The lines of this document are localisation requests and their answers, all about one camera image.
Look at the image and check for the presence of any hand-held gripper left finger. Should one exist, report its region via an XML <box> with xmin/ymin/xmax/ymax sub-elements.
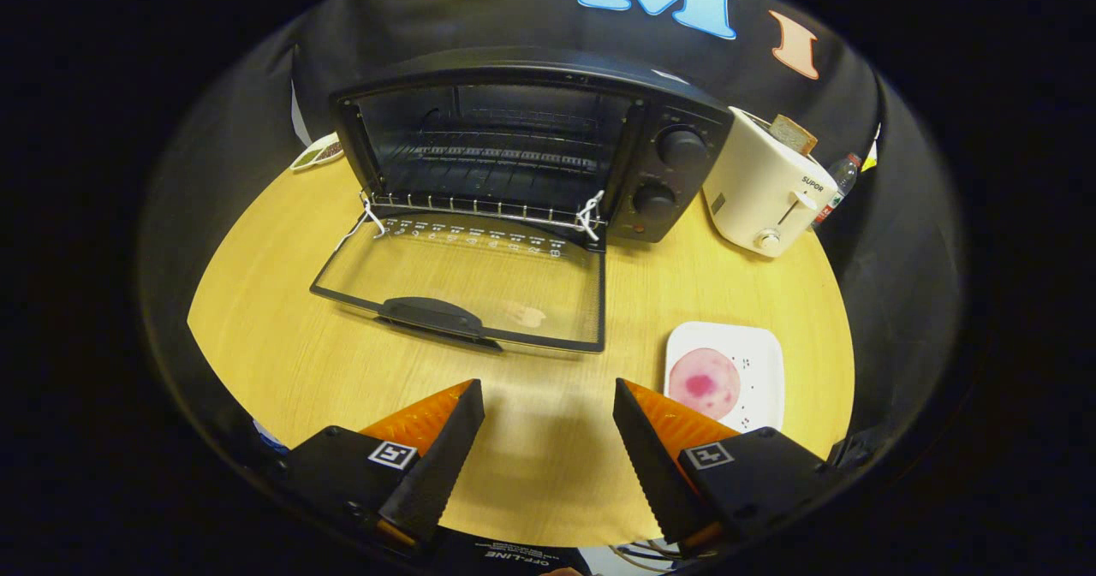
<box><xmin>274</xmin><ymin>379</ymin><xmax>485</xmax><ymax>551</ymax></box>

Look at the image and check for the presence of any pink ham slice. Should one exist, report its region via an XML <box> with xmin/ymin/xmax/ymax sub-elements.
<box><xmin>668</xmin><ymin>347</ymin><xmax>742</xmax><ymax>421</ymax></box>

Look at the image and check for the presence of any white string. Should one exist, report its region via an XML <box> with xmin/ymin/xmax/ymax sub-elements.
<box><xmin>575</xmin><ymin>189</ymin><xmax>605</xmax><ymax>243</ymax></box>
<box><xmin>338</xmin><ymin>195</ymin><xmax>386</xmax><ymax>252</ymax></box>

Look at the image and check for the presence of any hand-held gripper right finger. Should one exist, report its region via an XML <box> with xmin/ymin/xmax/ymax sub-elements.
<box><xmin>612</xmin><ymin>377</ymin><xmax>844</xmax><ymax>555</ymax></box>

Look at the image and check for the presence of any black backdrop cloth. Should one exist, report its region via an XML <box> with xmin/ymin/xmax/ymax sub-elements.
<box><xmin>137</xmin><ymin>0</ymin><xmax>968</xmax><ymax>474</ymax></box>

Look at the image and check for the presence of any white divided dish with beans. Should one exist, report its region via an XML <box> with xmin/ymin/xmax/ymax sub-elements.
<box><xmin>289</xmin><ymin>131</ymin><xmax>345</xmax><ymax>173</ymax></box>

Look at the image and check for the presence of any black toaster oven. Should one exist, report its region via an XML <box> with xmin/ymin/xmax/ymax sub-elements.
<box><xmin>310</xmin><ymin>45</ymin><xmax>735</xmax><ymax>354</ymax></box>

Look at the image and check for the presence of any cream pop-up toaster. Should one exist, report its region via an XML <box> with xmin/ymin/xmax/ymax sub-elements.
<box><xmin>702</xmin><ymin>105</ymin><xmax>840</xmax><ymax>258</ymax></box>

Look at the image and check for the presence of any clear bottle with red label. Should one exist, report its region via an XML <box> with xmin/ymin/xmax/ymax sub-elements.
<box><xmin>812</xmin><ymin>152</ymin><xmax>861</xmax><ymax>230</ymax></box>

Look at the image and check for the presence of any white square plate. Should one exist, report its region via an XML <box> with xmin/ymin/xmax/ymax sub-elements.
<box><xmin>664</xmin><ymin>321</ymin><xmax>785</xmax><ymax>434</ymax></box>

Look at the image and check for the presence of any metal wire oven rack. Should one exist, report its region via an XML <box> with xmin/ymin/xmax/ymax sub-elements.
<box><xmin>370</xmin><ymin>144</ymin><xmax>605</xmax><ymax>228</ymax></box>

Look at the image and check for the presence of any brown bread slice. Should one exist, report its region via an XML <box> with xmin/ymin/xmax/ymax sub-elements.
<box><xmin>768</xmin><ymin>114</ymin><xmax>819</xmax><ymax>156</ymax></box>

